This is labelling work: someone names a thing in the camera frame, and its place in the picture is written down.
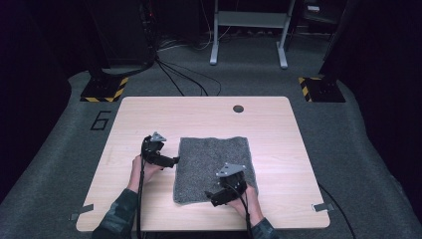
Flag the grey towel cloth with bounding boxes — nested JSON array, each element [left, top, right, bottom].
[[172, 135, 259, 205]]

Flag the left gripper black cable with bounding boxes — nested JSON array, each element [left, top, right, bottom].
[[135, 135, 147, 239]]

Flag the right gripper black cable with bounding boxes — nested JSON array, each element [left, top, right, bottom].
[[232, 183, 255, 239]]

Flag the dark equipment cabinet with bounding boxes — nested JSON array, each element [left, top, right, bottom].
[[87, 0, 157, 78]]

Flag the black cable beside table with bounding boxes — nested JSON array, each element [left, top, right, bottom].
[[317, 182, 357, 239]]

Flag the person's left hand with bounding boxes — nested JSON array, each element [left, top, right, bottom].
[[127, 154, 164, 194]]

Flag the black hazard-striped base plate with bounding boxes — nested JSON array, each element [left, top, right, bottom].
[[298, 76, 346, 104], [80, 76, 129, 104]]

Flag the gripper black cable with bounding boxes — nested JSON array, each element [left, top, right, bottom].
[[232, 183, 255, 239], [135, 135, 147, 239]]

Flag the white metal desk frame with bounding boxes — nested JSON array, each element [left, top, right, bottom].
[[209, 0, 297, 71]]

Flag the person's right hand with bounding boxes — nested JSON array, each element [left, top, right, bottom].
[[226, 183, 265, 227]]

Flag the black floor cables bundle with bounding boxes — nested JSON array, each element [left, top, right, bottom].
[[154, 56, 223, 98]]

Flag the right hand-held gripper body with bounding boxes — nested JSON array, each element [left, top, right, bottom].
[[210, 161, 249, 208]]

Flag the grey tape strip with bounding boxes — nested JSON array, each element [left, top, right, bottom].
[[69, 203, 95, 222], [312, 202, 335, 213]]

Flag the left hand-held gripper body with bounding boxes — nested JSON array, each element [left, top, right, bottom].
[[141, 130, 176, 168]]

